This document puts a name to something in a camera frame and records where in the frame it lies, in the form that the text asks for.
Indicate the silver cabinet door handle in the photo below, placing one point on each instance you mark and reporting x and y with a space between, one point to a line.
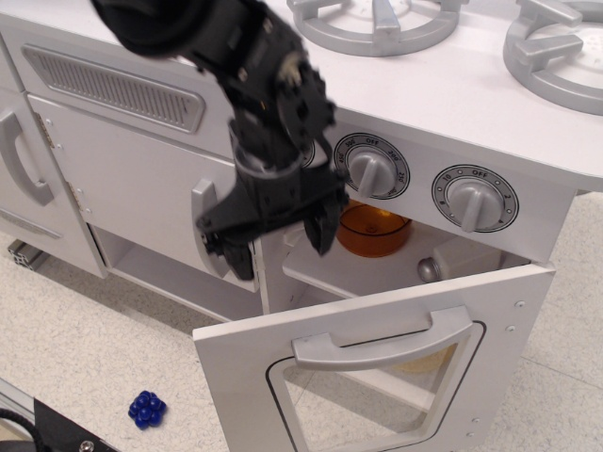
203 197

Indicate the white toy kitchen unit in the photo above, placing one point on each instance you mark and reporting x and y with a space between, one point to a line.
452 104

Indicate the white toy salt shaker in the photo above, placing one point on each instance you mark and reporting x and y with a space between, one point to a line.
456 258

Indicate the silver oven door handle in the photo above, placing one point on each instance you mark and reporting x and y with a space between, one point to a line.
320 353

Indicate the silver left door handle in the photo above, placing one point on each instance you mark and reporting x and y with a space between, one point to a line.
38 192

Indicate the right silver stove burner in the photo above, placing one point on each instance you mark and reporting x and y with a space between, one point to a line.
554 49

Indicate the white cabinet door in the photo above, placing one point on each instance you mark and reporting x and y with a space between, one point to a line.
132 184
37 205

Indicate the silver stove burner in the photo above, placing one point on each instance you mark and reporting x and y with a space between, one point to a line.
554 49
376 28

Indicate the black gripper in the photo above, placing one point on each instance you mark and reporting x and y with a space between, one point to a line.
258 205

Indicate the blue toy grape bunch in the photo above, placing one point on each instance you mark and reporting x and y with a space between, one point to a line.
147 410

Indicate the aluminium frame rail left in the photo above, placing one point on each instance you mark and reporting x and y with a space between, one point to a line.
26 255

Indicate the silver vent grille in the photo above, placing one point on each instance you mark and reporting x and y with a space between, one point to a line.
125 92

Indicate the white toy oven door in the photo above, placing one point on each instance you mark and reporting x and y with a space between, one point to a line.
265 402

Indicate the orange transparent toy cup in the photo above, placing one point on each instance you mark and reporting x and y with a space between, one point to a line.
372 232

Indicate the left grey stove knob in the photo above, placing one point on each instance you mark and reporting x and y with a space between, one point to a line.
309 155

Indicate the middle grey stove knob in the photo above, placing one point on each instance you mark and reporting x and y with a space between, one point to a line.
376 168

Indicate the yellow toy plate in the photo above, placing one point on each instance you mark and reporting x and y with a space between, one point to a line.
428 363

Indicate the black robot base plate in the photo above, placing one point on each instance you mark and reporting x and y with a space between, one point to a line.
60 433

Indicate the grey stove knob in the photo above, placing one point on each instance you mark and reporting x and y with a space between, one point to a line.
376 168
475 199
309 155

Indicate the right grey stove knob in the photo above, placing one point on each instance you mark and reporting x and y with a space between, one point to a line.
475 199

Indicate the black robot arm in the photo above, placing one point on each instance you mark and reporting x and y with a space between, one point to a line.
280 111

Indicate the white left cabinet door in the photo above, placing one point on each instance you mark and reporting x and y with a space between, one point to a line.
37 205

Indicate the middle silver stove burner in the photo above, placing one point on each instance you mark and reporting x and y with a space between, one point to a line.
376 28

